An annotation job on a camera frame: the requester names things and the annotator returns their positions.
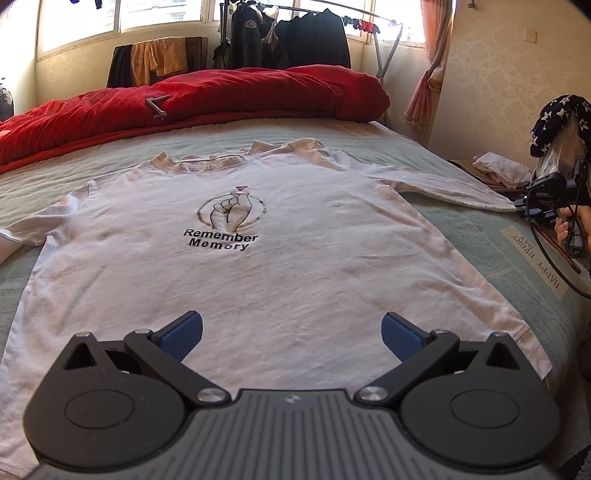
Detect black draped garment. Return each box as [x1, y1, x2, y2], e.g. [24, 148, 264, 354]
[107, 45, 134, 88]

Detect red quilt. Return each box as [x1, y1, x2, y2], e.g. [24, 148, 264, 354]
[0, 65, 391, 167]

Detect clear plastic bag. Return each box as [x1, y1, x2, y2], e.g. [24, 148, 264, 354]
[531, 115, 583, 182]

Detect black coat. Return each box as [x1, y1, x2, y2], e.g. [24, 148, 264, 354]
[272, 7, 352, 72]

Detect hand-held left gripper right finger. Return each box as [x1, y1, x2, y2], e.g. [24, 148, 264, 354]
[355, 312, 532, 409]

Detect pink tied curtain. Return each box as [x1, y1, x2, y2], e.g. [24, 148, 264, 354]
[403, 0, 455, 132]

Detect metal crank handle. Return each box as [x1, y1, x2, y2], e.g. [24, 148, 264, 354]
[145, 95, 171, 121]

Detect small socks on rack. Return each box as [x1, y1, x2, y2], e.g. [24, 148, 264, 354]
[344, 16, 382, 35]

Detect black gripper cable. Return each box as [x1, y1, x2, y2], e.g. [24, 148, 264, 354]
[526, 187, 591, 298]

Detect bed with green plaid blanket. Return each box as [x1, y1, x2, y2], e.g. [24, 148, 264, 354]
[0, 115, 591, 480]

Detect dark side table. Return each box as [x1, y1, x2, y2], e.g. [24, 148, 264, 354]
[448, 157, 546, 195]

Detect pale pink folded clothes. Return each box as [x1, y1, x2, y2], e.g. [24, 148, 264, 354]
[472, 152, 532, 188]

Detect white printed t-shirt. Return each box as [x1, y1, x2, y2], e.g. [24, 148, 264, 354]
[0, 137, 554, 407]

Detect orange garment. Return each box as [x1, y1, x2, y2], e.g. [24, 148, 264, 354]
[130, 38, 188, 86]

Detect black jacket with round badge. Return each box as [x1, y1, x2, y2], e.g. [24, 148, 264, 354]
[228, 0, 273, 70]

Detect person's right forearm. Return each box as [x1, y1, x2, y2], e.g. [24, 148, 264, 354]
[529, 93, 591, 160]

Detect person's right hand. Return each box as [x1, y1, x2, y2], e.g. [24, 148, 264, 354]
[555, 205, 591, 257]

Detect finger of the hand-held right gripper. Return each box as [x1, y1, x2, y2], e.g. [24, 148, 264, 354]
[515, 196, 555, 220]

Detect metal clothes drying rack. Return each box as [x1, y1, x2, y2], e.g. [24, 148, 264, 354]
[212, 0, 407, 88]

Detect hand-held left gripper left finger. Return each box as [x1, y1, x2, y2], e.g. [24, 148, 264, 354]
[62, 311, 230, 408]

